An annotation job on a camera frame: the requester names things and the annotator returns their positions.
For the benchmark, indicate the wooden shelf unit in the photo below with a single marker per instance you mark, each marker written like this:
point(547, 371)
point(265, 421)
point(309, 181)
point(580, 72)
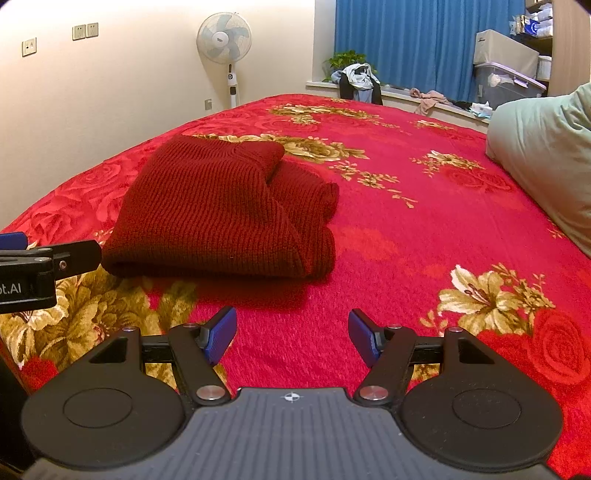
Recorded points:
point(570, 46)

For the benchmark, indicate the white round container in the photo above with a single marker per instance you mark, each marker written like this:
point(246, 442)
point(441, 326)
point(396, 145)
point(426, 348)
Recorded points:
point(545, 68)

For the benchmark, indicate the blue curtain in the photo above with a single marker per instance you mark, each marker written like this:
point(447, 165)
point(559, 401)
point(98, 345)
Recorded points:
point(415, 41)

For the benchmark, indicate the dark red knit sweater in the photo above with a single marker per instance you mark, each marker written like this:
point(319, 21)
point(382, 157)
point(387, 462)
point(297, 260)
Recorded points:
point(217, 212)

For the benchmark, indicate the pile of dark and blue clothes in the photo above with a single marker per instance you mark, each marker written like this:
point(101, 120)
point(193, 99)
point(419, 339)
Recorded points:
point(360, 81)

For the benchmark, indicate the red floral blanket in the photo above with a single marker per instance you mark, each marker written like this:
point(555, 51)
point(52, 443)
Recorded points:
point(415, 221)

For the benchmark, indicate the clear grey storage box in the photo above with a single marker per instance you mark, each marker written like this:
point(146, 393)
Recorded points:
point(508, 90)

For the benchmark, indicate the white standing fan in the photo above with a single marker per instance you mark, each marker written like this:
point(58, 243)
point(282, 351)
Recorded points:
point(224, 39)

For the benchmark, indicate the pale green pillow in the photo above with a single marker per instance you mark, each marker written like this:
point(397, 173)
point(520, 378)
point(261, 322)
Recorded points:
point(549, 143)

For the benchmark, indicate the beige window sill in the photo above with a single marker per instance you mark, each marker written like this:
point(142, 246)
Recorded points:
point(397, 98)

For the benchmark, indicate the light blue cloth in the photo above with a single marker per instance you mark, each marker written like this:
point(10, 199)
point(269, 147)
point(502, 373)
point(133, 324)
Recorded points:
point(480, 110)

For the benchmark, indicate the blue and white packets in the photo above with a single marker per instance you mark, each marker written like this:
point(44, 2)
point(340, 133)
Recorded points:
point(535, 25)

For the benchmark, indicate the pink cloth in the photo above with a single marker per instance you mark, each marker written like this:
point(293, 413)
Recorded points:
point(429, 99)

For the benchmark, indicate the green potted plant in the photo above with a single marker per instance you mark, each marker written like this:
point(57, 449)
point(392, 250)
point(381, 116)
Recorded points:
point(344, 60)

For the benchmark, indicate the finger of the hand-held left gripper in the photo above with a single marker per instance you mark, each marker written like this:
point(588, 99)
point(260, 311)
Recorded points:
point(11, 241)
point(76, 258)

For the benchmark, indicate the grey fabric storage box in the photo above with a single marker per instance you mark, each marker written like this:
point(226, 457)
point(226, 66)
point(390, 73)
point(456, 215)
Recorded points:
point(505, 50)

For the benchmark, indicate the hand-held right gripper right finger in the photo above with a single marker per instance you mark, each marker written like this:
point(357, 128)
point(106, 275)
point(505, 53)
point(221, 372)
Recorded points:
point(362, 337)

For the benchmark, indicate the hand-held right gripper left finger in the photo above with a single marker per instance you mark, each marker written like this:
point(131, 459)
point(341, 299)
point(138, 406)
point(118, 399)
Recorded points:
point(221, 334)

